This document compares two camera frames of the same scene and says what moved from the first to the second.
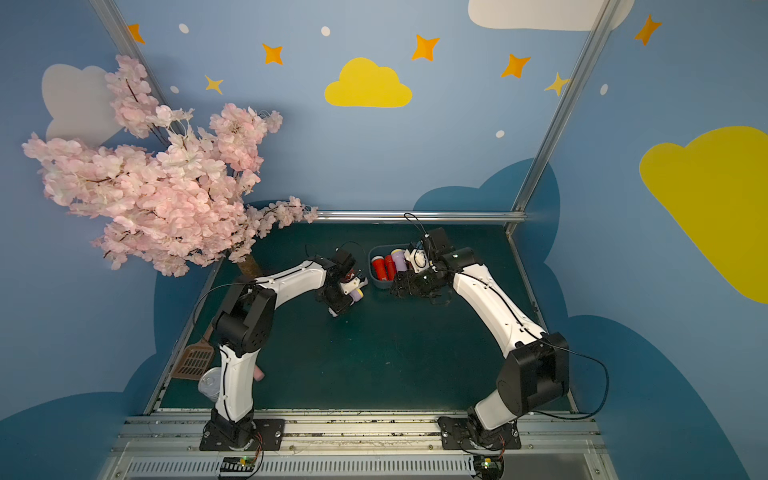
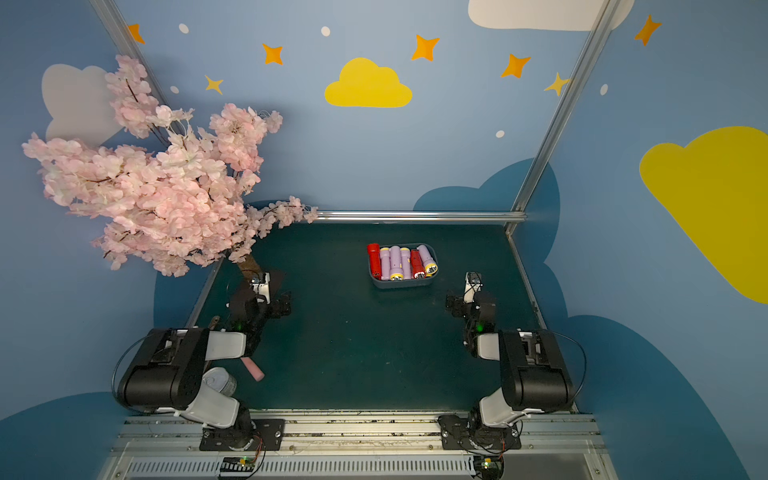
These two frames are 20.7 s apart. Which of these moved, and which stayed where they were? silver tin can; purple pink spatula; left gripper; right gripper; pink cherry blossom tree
Moved: left gripper; right gripper
Stayed: silver tin can; purple pink spatula; pink cherry blossom tree
